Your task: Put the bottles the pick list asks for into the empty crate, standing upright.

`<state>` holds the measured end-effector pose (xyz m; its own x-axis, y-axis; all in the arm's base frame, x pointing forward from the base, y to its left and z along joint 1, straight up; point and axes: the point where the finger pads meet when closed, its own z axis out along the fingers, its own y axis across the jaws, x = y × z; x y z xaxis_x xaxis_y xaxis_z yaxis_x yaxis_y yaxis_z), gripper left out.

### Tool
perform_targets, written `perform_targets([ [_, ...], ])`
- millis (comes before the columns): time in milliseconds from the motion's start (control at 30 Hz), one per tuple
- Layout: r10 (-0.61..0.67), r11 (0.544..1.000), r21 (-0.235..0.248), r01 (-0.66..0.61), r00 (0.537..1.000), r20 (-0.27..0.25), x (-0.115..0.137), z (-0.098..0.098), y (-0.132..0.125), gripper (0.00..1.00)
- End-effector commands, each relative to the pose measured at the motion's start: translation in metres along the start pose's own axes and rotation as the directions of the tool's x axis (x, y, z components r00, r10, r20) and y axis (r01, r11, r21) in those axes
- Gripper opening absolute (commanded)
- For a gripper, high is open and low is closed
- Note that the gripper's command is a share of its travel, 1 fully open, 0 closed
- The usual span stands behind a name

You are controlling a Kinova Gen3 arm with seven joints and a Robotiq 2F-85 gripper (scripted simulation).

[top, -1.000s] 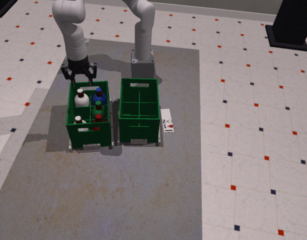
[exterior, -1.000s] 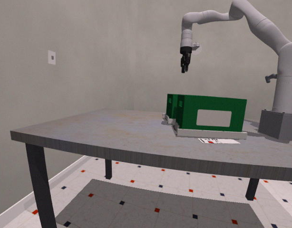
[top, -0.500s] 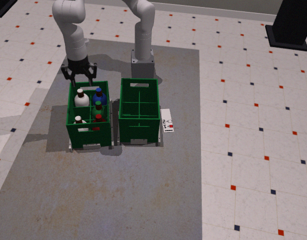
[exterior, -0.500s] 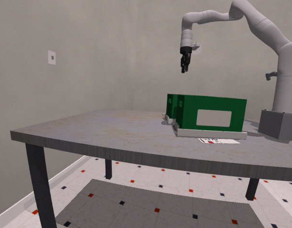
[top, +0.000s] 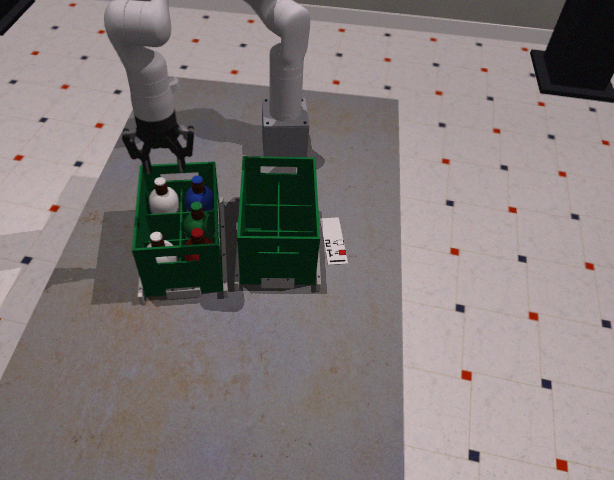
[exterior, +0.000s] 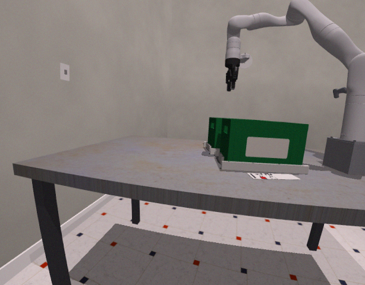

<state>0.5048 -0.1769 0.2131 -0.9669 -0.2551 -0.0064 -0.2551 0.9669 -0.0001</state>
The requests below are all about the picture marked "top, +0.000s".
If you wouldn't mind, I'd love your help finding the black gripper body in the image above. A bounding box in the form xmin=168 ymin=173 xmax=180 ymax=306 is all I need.
xmin=134 ymin=108 xmax=180 ymax=149

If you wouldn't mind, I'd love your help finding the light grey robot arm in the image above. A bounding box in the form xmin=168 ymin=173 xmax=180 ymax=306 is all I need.
xmin=104 ymin=0 xmax=310 ymax=122

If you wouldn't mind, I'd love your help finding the white paper pick list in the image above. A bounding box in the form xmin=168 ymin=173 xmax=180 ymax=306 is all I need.
xmin=320 ymin=217 xmax=348 ymax=265

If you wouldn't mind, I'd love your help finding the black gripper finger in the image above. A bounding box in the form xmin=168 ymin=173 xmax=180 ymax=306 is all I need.
xmin=162 ymin=126 xmax=194 ymax=173
xmin=122 ymin=128 xmax=154 ymax=174

